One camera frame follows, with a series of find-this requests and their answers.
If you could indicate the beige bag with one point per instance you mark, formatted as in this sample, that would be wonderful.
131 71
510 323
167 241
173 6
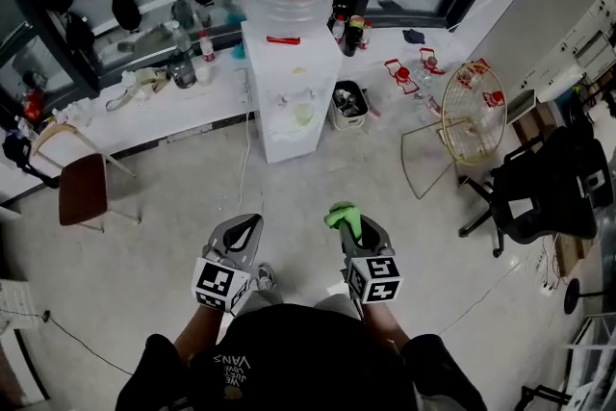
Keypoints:
149 79

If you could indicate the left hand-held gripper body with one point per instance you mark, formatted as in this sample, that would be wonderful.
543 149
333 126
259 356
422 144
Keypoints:
216 284

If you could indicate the person's right forearm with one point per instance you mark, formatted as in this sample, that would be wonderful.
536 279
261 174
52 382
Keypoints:
382 327

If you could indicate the black tall bottle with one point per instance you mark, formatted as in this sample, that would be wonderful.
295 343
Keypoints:
351 43

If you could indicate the person's black shirt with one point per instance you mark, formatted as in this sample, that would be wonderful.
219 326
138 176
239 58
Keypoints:
298 351

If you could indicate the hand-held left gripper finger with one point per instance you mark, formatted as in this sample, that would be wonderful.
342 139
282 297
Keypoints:
255 245
219 236

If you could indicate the red label plastic bottle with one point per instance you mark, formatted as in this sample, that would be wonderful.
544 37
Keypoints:
208 50

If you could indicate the white power strip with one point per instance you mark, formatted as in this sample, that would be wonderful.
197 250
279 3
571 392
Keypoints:
242 86

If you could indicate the dark cloth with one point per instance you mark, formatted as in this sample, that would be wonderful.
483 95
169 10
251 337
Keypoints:
413 36

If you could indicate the white trash bin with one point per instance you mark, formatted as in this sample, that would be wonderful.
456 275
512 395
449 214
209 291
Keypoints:
349 120

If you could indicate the black fan base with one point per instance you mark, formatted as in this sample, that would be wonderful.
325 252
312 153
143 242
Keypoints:
572 298

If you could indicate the clear plastic bottle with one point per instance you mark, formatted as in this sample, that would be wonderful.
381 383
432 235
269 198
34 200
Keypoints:
183 41

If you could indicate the small red label bottle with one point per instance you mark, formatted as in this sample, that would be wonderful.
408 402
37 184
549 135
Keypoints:
339 30
366 38

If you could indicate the white drip tray grille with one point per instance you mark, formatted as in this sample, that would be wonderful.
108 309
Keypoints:
284 130

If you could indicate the brown wooden chair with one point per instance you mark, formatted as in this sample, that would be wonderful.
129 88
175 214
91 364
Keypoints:
82 192

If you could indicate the yellow green round container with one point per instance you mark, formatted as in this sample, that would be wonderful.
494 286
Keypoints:
356 21

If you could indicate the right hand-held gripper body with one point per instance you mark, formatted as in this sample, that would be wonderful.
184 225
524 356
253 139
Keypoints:
375 279

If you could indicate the stack of paper cups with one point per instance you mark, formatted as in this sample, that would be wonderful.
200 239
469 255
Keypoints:
203 76

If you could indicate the green plastic cup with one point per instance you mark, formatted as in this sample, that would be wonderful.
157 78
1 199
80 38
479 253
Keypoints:
303 114

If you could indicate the black office chair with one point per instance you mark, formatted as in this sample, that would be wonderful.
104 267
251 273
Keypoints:
544 197

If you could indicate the red bag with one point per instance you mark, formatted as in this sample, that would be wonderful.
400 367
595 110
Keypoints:
33 106

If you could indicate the dark grey large bottle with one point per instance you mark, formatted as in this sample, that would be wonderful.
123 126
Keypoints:
183 72

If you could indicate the green cloth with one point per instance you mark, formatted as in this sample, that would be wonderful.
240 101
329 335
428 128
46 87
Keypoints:
344 214

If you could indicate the bottles with red labels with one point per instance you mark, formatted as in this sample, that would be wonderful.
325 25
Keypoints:
402 74

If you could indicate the person's left leg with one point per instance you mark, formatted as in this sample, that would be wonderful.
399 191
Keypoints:
262 298

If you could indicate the person's left forearm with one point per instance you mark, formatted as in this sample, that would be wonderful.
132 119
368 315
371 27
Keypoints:
199 327

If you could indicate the white water dispenser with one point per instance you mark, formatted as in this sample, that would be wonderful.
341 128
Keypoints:
289 84

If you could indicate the white equipment cabinet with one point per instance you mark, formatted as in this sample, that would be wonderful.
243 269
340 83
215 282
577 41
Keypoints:
553 62

